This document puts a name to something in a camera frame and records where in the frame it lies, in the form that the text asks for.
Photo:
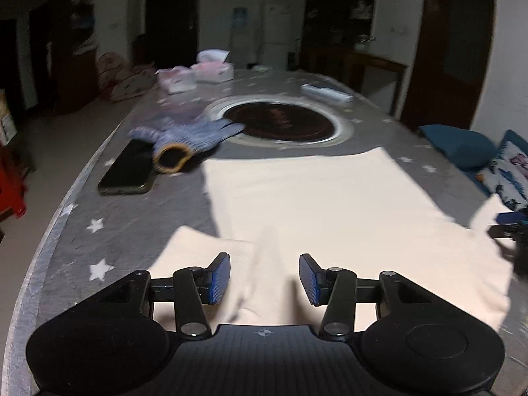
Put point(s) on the black smartphone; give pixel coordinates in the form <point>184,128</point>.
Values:
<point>132,172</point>

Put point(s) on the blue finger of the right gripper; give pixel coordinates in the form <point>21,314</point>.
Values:
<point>514,231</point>

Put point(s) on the red plastic stool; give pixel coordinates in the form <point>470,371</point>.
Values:
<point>12,186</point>

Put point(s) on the grey star pattern tablecloth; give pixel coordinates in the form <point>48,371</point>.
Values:
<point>131,231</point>

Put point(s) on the pink floral bag on floor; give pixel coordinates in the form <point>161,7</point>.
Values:
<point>118,80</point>

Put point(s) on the white remote control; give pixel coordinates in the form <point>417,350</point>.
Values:
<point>329,94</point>

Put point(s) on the round black induction cooktop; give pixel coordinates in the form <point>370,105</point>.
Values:
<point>282,121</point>

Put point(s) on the water dispenser with blue bottle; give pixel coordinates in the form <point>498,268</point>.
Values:
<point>240,38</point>

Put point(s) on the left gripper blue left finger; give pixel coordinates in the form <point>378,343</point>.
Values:
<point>194,287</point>

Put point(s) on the small clear plastic box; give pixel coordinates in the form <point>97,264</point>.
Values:
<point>260,68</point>

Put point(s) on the blue knitted work glove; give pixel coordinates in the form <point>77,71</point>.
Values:
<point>174,144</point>

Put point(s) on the white refrigerator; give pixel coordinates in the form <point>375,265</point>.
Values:
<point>275,40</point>

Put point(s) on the floral patterned pillow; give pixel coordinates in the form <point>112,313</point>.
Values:
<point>506,176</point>

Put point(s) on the small pink tissue pack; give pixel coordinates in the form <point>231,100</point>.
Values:
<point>176,80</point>

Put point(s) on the dark wooden side table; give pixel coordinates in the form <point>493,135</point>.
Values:
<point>359,64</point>

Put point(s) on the blue sofa cushion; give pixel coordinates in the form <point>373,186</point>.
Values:
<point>469,151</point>

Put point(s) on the cream white garment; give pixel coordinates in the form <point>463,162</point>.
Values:
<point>360,212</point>

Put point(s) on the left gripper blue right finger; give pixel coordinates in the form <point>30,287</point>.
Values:
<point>332,288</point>

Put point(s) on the white tissue box pink top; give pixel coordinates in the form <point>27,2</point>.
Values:
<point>212,66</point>

